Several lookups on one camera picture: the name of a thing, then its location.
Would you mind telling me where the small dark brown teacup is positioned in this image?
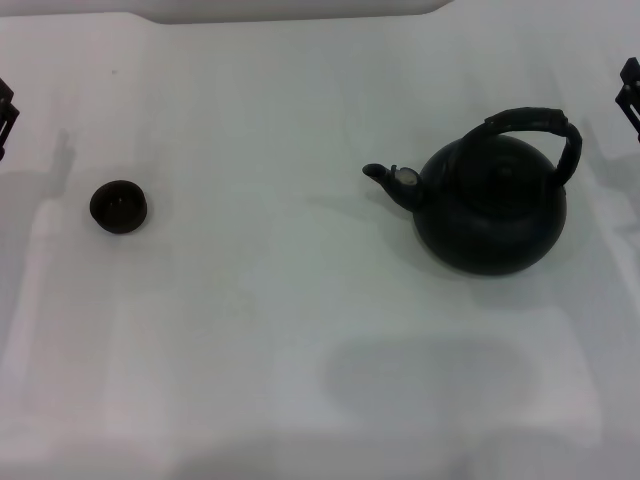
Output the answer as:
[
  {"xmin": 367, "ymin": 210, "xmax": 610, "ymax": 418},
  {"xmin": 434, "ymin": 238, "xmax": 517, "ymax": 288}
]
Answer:
[{"xmin": 89, "ymin": 179, "xmax": 150, "ymax": 235}]

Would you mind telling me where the black round teapot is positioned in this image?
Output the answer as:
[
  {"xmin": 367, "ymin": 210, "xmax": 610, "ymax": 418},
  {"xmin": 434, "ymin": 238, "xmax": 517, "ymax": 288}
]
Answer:
[{"xmin": 361, "ymin": 104, "xmax": 584, "ymax": 277}]

